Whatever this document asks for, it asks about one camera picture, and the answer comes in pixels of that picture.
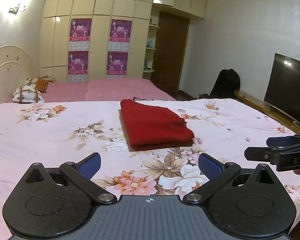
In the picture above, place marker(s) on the black white striped cloth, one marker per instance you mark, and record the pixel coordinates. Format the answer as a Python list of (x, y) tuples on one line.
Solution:
[(140, 99)]

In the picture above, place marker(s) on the wall lamp fixture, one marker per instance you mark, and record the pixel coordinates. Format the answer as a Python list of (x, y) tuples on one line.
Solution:
[(16, 9)]

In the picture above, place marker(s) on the orange striped pillow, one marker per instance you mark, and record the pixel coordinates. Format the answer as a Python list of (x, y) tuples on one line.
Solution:
[(42, 84)]

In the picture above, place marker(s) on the patterned white brown pillow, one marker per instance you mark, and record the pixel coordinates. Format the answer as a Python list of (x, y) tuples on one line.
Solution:
[(28, 93)]

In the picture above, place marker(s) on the black backpack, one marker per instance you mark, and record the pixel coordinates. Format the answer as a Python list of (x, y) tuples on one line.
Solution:
[(228, 81)]

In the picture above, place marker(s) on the pink poster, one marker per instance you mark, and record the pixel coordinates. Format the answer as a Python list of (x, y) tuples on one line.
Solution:
[(120, 30), (80, 29), (117, 63), (78, 62)]

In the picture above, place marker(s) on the pink bed sheet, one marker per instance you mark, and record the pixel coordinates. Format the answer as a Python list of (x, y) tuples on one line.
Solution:
[(104, 90)]

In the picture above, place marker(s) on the black flat television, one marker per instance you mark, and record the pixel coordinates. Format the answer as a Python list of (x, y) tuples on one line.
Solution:
[(283, 91)]

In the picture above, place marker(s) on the cream wooden headboard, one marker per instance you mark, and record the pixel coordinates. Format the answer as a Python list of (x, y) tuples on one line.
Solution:
[(15, 68)]

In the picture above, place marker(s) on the lower right pink poster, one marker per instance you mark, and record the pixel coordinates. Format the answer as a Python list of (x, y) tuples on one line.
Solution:
[(117, 63)]

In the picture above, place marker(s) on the upper right pink poster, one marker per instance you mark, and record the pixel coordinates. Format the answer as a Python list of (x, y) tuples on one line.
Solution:
[(120, 30)]

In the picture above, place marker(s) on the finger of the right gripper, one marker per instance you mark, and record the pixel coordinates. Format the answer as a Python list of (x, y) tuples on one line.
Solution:
[(261, 154), (282, 141)]

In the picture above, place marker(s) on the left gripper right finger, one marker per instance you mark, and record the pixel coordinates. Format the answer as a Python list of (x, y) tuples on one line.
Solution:
[(220, 175)]

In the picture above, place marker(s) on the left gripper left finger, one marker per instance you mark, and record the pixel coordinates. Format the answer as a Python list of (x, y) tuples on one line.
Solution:
[(81, 173)]

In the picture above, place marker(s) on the wooden tv bench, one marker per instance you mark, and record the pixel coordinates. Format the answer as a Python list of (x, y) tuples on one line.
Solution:
[(268, 110)]

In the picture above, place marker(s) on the floral white bed quilt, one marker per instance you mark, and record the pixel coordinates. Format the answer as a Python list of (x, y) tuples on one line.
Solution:
[(53, 133)]

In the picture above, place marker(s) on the cream corner shelf unit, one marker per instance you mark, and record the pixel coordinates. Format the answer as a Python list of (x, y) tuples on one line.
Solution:
[(148, 68)]

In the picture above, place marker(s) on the red knit garment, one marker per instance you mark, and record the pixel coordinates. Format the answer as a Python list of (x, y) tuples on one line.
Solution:
[(153, 127)]

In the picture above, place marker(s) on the brown wooden door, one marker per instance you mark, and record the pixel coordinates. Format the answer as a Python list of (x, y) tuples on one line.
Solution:
[(170, 46)]

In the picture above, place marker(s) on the lower left pink poster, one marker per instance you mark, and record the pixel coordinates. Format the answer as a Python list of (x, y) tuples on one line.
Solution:
[(78, 62)]

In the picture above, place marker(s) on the cream built-in wardrobe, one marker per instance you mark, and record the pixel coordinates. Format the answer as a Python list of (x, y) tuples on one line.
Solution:
[(55, 30)]

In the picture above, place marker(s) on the upper left pink poster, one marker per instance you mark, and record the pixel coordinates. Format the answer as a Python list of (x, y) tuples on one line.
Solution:
[(80, 29)]

